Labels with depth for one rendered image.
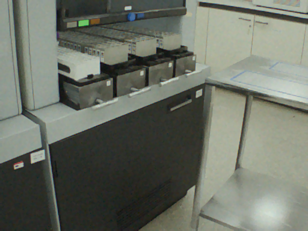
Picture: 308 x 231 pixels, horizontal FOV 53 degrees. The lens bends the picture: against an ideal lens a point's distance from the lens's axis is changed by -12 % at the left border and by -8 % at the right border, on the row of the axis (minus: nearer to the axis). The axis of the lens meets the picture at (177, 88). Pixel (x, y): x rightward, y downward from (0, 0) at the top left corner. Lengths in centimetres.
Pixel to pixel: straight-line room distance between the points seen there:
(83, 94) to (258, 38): 239
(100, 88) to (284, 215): 85
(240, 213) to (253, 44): 215
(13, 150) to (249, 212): 89
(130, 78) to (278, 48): 217
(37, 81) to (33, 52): 9
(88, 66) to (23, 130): 29
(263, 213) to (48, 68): 95
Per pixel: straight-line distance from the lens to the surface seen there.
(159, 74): 122
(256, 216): 133
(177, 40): 139
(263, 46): 317
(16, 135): 90
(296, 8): 303
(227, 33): 333
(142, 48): 124
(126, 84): 110
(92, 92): 101
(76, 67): 100
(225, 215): 131
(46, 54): 99
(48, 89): 102
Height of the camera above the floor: 113
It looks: 19 degrees down
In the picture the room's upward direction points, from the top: 4 degrees clockwise
